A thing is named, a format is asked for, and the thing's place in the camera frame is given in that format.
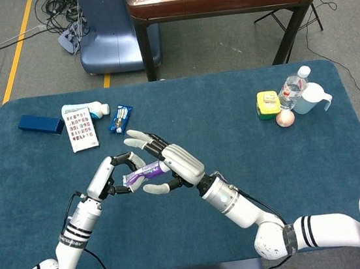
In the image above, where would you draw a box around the blue table mat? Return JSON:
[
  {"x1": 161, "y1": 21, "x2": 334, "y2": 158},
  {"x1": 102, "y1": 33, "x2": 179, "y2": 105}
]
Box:
[{"x1": 0, "y1": 55, "x2": 360, "y2": 269}]

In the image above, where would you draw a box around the white bottle blue label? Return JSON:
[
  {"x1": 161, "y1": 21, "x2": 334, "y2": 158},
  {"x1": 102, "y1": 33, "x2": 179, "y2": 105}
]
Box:
[{"x1": 60, "y1": 99, "x2": 112, "y2": 124}]

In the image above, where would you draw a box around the bundle of black cables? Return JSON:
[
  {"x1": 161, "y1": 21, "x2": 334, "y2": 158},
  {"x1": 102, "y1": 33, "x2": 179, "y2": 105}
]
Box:
[{"x1": 33, "y1": 0, "x2": 91, "y2": 38}]

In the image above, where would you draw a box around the pink egg-shaped ball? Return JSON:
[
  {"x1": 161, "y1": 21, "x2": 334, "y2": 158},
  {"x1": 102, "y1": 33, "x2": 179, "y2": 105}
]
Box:
[{"x1": 275, "y1": 107, "x2": 297, "y2": 129}]

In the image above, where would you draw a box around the black floor cable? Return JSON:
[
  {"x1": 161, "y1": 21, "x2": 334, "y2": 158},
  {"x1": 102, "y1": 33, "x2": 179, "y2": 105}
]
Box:
[{"x1": 301, "y1": 0, "x2": 360, "y2": 119}]

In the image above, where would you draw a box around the green container yellow lid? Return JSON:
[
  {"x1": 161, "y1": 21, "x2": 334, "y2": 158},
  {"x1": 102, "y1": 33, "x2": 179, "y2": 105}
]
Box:
[{"x1": 254, "y1": 89, "x2": 284, "y2": 122}]

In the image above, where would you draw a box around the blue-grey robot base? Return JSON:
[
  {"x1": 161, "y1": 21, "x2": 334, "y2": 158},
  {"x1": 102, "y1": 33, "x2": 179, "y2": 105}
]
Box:
[{"x1": 73, "y1": 0, "x2": 164, "y2": 78}]

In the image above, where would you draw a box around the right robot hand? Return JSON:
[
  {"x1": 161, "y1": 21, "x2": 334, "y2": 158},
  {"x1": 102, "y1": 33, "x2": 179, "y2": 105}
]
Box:
[{"x1": 122, "y1": 120, "x2": 208, "y2": 199}]

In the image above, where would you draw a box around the clear plastic water bottle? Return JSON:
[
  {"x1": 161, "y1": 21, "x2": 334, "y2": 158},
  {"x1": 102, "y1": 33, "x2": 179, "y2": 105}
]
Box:
[{"x1": 275, "y1": 64, "x2": 316, "y2": 112}]

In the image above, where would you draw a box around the white box with picture grid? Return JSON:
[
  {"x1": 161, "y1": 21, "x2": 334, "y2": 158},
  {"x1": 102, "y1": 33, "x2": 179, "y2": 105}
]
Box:
[{"x1": 61, "y1": 106, "x2": 101, "y2": 155}]

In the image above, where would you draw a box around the translucent plastic jug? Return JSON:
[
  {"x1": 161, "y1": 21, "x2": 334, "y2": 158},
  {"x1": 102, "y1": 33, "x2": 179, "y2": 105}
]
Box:
[{"x1": 290, "y1": 79, "x2": 335, "y2": 117}]

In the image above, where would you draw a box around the grey power strip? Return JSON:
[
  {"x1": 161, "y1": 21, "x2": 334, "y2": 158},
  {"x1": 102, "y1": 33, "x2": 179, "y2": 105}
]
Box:
[{"x1": 55, "y1": 21, "x2": 87, "y2": 56}]

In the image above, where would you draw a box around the purple white tube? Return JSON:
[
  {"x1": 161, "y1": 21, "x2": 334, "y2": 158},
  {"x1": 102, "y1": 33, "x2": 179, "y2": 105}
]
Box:
[{"x1": 120, "y1": 159, "x2": 173, "y2": 188}]

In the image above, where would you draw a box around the blue cookie packet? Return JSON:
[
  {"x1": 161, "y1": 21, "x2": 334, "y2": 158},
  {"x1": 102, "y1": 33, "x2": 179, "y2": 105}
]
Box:
[{"x1": 104, "y1": 103, "x2": 136, "y2": 137}]

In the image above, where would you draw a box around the brown mahjong table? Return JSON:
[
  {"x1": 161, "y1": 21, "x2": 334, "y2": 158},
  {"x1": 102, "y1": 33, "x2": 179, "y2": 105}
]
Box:
[{"x1": 126, "y1": 0, "x2": 332, "y2": 83}]

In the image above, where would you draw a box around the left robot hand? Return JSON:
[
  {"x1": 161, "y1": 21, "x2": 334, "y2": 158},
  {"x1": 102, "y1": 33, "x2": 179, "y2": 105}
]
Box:
[{"x1": 82, "y1": 150, "x2": 151, "y2": 204}]

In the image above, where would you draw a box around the dark blue rectangular box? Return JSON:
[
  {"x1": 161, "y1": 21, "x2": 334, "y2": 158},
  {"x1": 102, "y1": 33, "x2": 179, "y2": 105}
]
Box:
[{"x1": 16, "y1": 109, "x2": 67, "y2": 140}]

